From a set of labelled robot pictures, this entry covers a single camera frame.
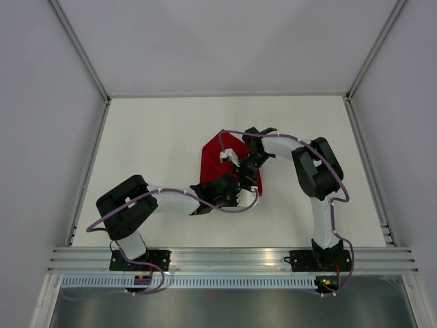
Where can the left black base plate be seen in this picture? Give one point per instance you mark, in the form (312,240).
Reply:
(151,261)

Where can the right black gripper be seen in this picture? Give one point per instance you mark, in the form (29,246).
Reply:
(246,178)

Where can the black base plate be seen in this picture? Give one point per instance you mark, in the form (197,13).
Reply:
(151,261)
(309,261)

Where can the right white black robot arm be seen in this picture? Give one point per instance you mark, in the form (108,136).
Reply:
(319,176)

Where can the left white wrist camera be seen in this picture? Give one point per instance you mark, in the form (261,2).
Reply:
(247,198)

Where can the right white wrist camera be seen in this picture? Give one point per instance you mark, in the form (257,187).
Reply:
(229,156)

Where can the aluminium frame post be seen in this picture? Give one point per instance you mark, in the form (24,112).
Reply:
(73,39)
(376,47)

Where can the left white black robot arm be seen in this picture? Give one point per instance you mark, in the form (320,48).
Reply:
(130,203)

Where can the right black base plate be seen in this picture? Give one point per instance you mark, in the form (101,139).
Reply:
(309,261)

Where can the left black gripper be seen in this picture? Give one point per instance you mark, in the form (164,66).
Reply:
(234,203)

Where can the aluminium frame right post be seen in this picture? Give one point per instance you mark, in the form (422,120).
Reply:
(376,47)

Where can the white slotted cable duct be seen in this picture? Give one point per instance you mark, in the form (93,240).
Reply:
(191,281)

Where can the red cloth napkin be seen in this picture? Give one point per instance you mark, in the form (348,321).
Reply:
(212,168)

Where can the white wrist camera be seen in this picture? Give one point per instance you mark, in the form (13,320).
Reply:
(247,198)
(229,156)

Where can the aluminium front rail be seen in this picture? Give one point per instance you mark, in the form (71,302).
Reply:
(367,260)

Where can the aluminium frame left post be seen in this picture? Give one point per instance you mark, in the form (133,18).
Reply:
(73,39)

